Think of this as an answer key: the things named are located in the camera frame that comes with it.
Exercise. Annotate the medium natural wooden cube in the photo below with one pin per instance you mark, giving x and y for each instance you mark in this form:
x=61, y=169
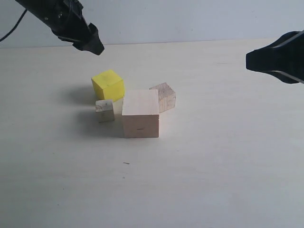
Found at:
x=166, y=95

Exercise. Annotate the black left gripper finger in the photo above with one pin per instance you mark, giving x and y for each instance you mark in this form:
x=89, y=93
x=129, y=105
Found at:
x=92, y=43

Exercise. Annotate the large pale wooden cube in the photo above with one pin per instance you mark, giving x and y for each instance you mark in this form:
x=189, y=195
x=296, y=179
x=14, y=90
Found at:
x=140, y=113

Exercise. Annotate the yellow cube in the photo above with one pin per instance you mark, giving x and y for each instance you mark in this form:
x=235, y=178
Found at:
x=108, y=85

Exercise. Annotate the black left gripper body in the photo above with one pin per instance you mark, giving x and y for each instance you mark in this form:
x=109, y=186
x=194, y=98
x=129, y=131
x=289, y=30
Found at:
x=63, y=17

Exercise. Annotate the small natural wooden cube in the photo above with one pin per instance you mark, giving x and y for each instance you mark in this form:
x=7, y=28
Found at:
x=104, y=110

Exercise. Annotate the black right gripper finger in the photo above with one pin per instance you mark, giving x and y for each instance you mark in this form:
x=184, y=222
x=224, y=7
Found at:
x=283, y=59

